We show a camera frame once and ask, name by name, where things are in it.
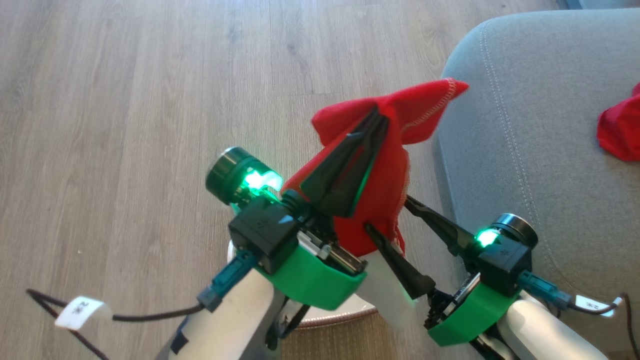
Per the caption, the grey rug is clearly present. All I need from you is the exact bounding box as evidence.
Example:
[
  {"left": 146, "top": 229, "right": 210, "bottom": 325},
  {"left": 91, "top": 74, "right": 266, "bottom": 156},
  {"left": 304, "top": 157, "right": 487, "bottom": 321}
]
[{"left": 567, "top": 0, "right": 640, "bottom": 10}]

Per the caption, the black left cable white tag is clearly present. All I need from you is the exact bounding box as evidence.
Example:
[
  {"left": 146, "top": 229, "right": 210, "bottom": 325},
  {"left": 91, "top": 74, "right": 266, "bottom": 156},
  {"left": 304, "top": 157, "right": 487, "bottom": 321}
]
[{"left": 26, "top": 249, "right": 259, "bottom": 360}]

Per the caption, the grey fabric sofa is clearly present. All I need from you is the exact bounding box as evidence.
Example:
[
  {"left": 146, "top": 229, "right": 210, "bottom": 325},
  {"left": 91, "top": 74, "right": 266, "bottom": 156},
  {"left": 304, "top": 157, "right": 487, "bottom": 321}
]
[{"left": 432, "top": 9, "right": 640, "bottom": 360}]

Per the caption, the black cylinder green light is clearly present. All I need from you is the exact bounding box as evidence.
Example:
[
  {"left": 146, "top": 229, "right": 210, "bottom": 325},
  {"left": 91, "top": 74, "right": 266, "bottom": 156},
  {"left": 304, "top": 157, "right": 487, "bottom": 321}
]
[
  {"left": 476, "top": 213, "right": 539, "bottom": 249},
  {"left": 205, "top": 146, "right": 284, "bottom": 206}
]

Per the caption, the red garment with stitched hem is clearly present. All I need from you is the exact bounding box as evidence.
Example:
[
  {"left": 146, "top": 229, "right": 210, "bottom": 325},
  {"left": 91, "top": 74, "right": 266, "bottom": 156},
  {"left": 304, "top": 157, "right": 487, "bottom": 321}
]
[{"left": 280, "top": 77, "right": 470, "bottom": 331}]

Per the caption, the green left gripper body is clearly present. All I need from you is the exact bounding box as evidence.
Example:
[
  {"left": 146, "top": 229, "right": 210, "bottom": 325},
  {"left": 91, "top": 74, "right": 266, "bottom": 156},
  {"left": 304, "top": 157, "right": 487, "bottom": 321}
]
[{"left": 259, "top": 219, "right": 369, "bottom": 311}]

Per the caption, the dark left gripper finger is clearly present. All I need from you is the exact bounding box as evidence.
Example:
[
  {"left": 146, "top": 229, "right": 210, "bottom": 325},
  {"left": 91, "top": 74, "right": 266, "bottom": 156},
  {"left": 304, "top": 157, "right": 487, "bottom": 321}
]
[
  {"left": 319, "top": 116, "right": 391, "bottom": 219},
  {"left": 299, "top": 105, "right": 382, "bottom": 207}
]

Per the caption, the black cable white tag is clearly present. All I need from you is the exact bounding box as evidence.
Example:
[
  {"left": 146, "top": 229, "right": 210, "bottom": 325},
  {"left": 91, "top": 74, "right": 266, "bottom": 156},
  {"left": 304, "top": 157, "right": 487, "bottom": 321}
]
[
  {"left": 517, "top": 269, "right": 640, "bottom": 360},
  {"left": 26, "top": 249, "right": 259, "bottom": 360}
]

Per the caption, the black right cylinder green light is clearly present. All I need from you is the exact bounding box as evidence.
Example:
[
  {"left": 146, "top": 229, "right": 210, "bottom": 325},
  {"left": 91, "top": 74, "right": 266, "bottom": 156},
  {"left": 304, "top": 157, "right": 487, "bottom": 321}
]
[{"left": 476, "top": 213, "right": 539, "bottom": 249}]

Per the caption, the white woven laundry basket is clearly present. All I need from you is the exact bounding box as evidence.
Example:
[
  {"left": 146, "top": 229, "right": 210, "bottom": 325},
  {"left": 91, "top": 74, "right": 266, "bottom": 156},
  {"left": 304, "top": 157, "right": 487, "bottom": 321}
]
[{"left": 227, "top": 240, "right": 380, "bottom": 330}]

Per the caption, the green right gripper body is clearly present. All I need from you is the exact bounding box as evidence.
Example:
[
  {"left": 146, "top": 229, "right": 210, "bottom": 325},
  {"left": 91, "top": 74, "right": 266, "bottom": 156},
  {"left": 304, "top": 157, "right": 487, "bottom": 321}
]
[{"left": 424, "top": 272, "right": 522, "bottom": 347}]

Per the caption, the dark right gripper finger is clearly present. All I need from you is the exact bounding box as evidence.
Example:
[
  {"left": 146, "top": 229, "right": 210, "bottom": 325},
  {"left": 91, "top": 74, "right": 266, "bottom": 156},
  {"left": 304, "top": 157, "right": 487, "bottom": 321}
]
[
  {"left": 364, "top": 222, "right": 437, "bottom": 300},
  {"left": 403, "top": 194, "right": 477, "bottom": 256}
]

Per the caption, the black right cable white tag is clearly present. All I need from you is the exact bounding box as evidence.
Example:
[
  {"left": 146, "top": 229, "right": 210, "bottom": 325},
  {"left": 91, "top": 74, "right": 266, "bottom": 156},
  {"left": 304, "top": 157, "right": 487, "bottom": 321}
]
[{"left": 517, "top": 269, "right": 640, "bottom": 360}]

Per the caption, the black left cylinder green light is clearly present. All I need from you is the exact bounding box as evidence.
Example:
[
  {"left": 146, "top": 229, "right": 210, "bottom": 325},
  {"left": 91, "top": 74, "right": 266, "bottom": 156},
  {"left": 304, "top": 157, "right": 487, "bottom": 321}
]
[{"left": 205, "top": 146, "right": 284, "bottom": 206}]

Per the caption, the red and white garment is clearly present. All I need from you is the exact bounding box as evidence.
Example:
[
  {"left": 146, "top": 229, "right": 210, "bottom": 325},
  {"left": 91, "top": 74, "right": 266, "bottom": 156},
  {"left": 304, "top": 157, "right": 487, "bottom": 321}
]
[{"left": 596, "top": 82, "right": 640, "bottom": 163}]

